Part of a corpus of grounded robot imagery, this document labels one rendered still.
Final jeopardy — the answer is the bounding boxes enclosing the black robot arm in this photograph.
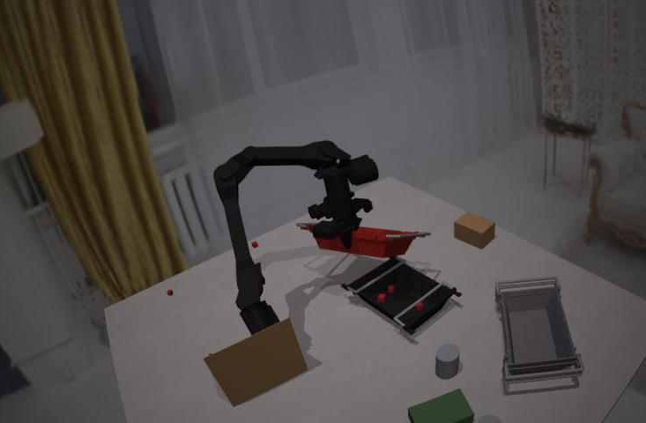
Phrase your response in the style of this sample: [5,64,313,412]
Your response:
[213,141,379,335]

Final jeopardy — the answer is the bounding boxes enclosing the grey cylinder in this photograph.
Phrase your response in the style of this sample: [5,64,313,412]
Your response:
[435,344,460,380]
[476,415,502,423]

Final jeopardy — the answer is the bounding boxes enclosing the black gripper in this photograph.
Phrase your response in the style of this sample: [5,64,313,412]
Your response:
[312,190,373,249]

